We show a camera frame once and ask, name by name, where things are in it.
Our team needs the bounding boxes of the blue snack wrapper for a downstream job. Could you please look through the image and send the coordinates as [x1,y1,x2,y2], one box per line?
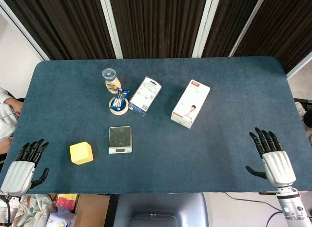
[111,87,130,110]

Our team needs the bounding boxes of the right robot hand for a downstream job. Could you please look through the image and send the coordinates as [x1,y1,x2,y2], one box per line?
[245,127,297,188]

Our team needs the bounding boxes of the beige sauce bottle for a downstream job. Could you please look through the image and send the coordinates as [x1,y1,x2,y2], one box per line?
[101,68,122,94]

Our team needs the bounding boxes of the white carton box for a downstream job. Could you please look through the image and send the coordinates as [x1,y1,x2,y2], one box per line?
[170,79,211,129]

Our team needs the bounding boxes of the yellow red toy package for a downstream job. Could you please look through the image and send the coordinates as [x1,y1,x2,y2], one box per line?
[55,193,78,211]

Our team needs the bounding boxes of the person in white clothes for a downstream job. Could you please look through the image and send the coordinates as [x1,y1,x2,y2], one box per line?
[0,87,25,156]

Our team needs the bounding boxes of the white blue blister package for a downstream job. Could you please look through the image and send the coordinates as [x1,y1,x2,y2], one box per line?
[128,76,162,117]

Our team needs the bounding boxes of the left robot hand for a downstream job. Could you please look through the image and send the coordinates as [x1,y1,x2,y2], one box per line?
[0,139,50,196]

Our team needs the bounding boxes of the black cable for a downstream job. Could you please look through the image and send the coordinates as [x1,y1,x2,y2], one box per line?
[225,192,285,227]

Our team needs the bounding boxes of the patterned white cloth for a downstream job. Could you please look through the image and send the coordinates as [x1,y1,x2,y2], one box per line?
[11,194,59,227]

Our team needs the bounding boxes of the small digital scale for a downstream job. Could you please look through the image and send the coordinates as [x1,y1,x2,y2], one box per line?
[108,125,133,154]

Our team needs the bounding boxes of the cardboard box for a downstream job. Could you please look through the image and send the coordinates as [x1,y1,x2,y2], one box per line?
[74,194,111,227]

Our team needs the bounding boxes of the grey blue chair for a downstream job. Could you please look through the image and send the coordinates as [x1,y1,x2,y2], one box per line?
[112,192,209,227]

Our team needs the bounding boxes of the yellow cube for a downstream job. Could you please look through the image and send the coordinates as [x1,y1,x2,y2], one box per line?
[69,141,94,166]

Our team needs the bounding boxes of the blue table cloth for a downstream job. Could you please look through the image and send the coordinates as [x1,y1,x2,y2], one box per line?
[0,56,312,195]

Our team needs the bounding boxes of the masking tape roll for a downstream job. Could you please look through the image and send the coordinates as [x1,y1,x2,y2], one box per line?
[108,97,130,116]

